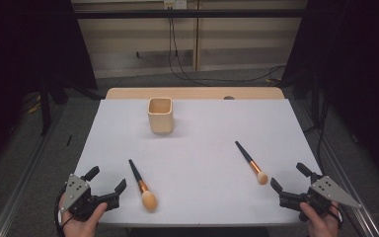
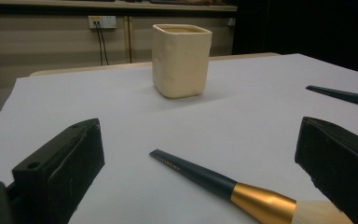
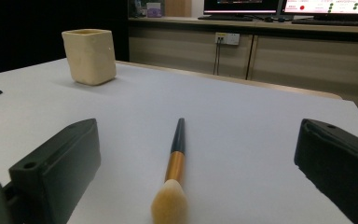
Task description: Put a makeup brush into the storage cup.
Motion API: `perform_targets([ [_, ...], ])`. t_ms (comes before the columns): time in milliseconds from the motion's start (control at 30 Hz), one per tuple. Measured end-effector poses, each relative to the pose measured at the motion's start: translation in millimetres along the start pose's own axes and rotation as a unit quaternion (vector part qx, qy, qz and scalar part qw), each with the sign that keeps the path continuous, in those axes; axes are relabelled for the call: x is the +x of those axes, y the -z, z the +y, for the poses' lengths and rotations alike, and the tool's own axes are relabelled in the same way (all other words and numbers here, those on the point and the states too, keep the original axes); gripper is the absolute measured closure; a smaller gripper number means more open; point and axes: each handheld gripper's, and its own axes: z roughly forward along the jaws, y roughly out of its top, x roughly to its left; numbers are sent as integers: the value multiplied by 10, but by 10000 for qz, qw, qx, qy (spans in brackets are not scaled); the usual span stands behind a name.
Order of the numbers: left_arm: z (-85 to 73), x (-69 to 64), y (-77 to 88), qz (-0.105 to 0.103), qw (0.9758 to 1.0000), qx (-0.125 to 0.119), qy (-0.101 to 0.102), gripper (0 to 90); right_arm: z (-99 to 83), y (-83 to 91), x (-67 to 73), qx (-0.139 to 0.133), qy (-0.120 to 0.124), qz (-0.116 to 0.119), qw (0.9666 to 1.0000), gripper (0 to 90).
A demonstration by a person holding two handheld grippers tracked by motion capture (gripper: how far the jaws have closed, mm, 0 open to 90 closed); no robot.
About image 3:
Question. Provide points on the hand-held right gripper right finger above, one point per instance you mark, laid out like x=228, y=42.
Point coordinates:
x=341, y=161

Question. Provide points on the purple box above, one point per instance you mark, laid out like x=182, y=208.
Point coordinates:
x=154, y=10

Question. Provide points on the brown cardboard box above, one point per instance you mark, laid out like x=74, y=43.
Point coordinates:
x=178, y=8

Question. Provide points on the wooden counter cabinet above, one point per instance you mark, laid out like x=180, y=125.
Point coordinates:
x=307, y=59

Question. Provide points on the cream square cup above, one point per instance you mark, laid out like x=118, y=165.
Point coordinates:
x=90, y=59

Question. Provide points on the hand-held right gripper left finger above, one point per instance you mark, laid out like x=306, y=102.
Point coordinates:
x=59, y=168

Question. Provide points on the white power outlet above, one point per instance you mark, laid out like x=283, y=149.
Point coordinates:
x=228, y=38

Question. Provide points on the black curtain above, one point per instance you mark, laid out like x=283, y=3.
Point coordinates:
x=21, y=31

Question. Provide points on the black keyboard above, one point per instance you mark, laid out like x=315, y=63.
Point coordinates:
x=332, y=22
x=225, y=18

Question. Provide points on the white table cover sheet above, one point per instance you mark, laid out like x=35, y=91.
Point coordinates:
x=230, y=124

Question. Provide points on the computer monitor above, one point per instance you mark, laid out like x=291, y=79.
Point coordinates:
x=240, y=5
x=329, y=6

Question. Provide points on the black computer mouse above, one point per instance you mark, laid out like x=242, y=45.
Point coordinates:
x=269, y=19

